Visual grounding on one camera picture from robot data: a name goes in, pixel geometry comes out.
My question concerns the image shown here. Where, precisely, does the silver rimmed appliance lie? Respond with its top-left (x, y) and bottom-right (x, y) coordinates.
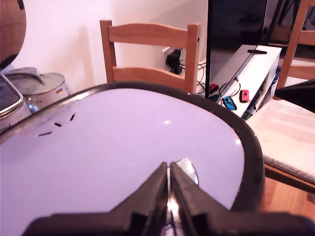
top-left (0, 73), bottom-right (33, 135)

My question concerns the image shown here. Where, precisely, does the wooden chair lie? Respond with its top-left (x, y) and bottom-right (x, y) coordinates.
top-left (277, 0), bottom-right (315, 99)
top-left (99, 19), bottom-right (201, 94)

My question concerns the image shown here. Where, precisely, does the steel pot lid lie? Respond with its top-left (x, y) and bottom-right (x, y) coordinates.
top-left (4, 67), bottom-right (65, 97)

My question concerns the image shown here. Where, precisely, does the black flat screen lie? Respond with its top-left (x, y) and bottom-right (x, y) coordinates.
top-left (205, 0), bottom-right (269, 99)

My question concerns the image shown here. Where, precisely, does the black angular object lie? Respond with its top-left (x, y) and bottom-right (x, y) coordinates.
top-left (274, 78), bottom-right (315, 115)

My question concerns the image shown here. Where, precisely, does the white media shelf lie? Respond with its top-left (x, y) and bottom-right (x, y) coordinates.
top-left (211, 44), bottom-right (283, 120)

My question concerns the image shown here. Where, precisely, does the steel pot with flag sticker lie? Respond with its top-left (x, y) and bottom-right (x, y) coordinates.
top-left (24, 80), bottom-right (72, 115)

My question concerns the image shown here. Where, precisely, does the black power adapter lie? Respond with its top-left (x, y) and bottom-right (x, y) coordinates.
top-left (165, 48), bottom-right (184, 75)

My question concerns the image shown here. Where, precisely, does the white wall socket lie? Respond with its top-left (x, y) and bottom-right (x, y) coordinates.
top-left (161, 46), bottom-right (183, 72)

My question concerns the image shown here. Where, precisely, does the black tripod stand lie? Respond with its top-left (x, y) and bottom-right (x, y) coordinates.
top-left (266, 0), bottom-right (300, 44)

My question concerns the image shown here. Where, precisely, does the brown cork globe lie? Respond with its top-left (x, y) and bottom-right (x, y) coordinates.
top-left (0, 0), bottom-right (27, 70)

